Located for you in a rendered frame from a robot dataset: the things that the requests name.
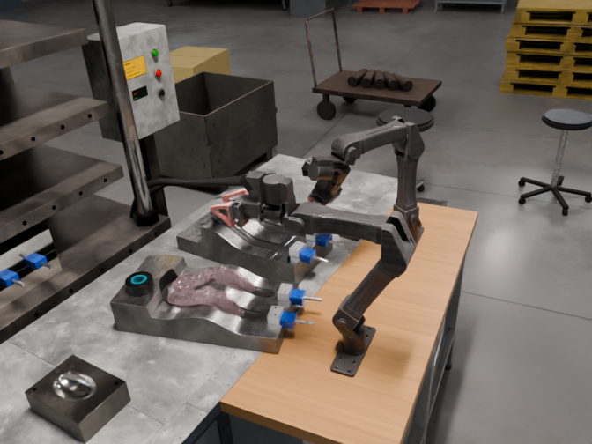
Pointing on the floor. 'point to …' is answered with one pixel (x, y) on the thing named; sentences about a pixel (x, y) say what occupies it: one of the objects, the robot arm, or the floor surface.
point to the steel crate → (218, 127)
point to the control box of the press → (138, 90)
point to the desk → (307, 9)
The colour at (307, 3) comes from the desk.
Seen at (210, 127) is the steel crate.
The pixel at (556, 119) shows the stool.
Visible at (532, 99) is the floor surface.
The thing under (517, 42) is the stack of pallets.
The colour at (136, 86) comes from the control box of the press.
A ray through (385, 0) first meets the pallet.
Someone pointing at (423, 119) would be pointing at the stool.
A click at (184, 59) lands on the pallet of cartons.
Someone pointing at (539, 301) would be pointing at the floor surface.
